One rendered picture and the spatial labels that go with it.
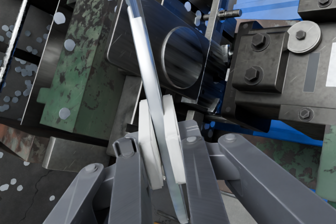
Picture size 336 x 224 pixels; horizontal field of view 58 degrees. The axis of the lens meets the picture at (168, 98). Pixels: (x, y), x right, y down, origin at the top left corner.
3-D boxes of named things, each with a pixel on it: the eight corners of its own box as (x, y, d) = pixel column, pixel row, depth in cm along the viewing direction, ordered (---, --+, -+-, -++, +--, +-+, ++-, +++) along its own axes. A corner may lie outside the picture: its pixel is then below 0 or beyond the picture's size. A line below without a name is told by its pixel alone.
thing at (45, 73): (20, 124, 85) (20, 124, 84) (63, -15, 91) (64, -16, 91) (130, 146, 115) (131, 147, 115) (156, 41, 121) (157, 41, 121)
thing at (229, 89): (208, 115, 59) (233, 118, 56) (229, 20, 62) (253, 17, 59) (246, 130, 71) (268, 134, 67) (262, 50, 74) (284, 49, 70)
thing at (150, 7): (64, 61, 56) (107, 60, 47) (84, -8, 58) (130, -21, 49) (155, 97, 74) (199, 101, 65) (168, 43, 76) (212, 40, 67)
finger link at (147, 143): (164, 188, 16) (150, 191, 16) (157, 134, 23) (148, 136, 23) (152, 140, 16) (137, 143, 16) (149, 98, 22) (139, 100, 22)
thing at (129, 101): (104, 154, 65) (122, 159, 61) (154, -34, 72) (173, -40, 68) (188, 168, 87) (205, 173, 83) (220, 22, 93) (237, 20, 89)
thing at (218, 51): (180, 102, 68) (197, 103, 65) (195, 40, 71) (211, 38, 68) (203, 111, 75) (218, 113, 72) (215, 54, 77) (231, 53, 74)
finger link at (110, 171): (149, 200, 15) (88, 213, 15) (147, 150, 19) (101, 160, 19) (141, 173, 14) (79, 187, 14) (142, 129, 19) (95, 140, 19)
